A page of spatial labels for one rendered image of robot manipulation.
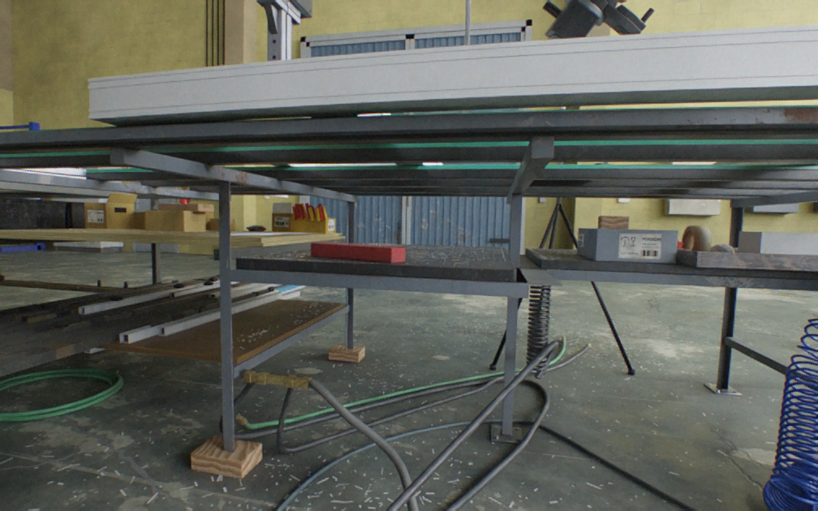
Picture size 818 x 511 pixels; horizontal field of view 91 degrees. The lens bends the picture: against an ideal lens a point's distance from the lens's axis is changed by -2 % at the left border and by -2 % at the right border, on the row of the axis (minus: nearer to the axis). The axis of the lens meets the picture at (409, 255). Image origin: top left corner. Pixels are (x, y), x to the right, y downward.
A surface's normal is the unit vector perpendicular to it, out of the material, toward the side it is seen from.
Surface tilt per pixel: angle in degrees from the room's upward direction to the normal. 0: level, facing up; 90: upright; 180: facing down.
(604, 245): 90
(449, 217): 90
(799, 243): 90
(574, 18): 111
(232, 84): 90
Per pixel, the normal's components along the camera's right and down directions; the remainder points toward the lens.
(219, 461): -0.20, 0.07
